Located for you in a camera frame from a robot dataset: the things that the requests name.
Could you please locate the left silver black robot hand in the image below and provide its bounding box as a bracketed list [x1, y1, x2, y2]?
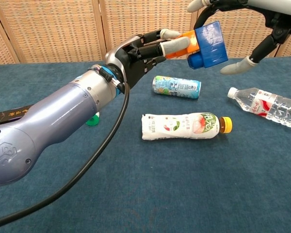
[104, 28, 191, 90]

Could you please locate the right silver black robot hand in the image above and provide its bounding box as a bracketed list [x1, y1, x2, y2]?
[187, 0, 291, 75]

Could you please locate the orange toy brick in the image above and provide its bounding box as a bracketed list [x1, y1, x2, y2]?
[165, 31, 201, 59]

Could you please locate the blue toy brick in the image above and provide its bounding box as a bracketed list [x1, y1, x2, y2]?
[187, 20, 229, 70]

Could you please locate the light blue drink can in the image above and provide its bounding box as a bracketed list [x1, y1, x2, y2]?
[152, 75, 202, 100]

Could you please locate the colourful feather shuttlecock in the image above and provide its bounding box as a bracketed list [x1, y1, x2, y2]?
[85, 112, 101, 127]

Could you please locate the woven folding screen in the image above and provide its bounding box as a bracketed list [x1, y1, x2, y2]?
[0, 0, 291, 65]

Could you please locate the clear water bottle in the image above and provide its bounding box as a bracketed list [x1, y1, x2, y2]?
[227, 86, 291, 132]

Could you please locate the white yellow-capped tea bottle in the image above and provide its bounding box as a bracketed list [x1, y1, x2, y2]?
[141, 112, 233, 141]

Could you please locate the black cigarette box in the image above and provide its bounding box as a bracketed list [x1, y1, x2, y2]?
[0, 104, 34, 126]

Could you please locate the blue table cloth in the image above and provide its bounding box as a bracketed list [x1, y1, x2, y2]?
[0, 56, 291, 233]

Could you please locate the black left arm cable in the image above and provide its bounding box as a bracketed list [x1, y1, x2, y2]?
[0, 82, 130, 228]

